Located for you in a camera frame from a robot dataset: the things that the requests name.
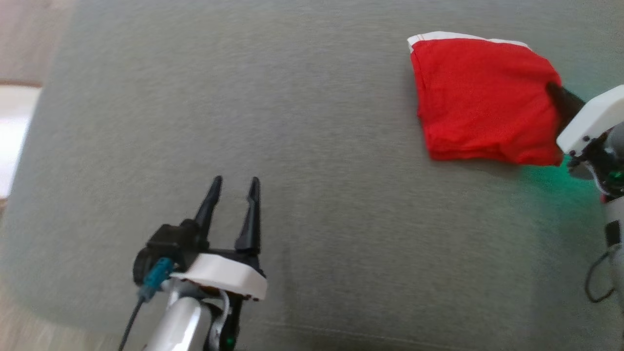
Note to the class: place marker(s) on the large grey sofa seat cushion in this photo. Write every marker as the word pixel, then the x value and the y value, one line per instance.
pixel 317 122

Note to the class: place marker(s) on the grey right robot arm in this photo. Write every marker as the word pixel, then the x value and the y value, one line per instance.
pixel 615 214

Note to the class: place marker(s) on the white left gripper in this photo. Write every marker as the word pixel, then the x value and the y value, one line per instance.
pixel 224 275

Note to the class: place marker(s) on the white laundry basket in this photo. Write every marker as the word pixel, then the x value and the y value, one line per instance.
pixel 14 136

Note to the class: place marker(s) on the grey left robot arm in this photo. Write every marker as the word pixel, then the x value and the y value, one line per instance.
pixel 180 321

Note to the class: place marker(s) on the red Bulls 23 shorts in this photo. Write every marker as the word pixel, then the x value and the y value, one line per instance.
pixel 482 97

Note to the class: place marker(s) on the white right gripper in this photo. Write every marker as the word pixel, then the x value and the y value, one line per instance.
pixel 594 122

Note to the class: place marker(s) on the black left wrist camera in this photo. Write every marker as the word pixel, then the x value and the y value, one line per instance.
pixel 168 243

